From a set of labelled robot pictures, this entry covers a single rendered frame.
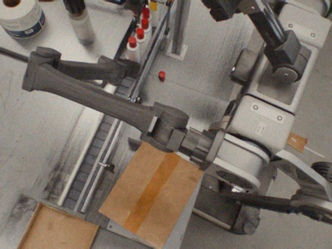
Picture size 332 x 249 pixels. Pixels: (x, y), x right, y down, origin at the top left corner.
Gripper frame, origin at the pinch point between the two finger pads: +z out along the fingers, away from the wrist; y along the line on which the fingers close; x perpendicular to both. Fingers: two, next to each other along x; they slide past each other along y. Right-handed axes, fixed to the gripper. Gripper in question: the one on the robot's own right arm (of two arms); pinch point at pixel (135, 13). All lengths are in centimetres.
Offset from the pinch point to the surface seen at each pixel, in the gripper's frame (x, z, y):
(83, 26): -18.7, 0.2, 14.5
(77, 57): -20.4, 13.6, 23.2
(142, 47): 8.5, 1.1, 13.7
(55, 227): 3, 19, 95
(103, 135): 6, 14, 53
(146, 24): 8.1, -6.5, 7.8
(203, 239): 73, 102, 74
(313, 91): 117, 102, -57
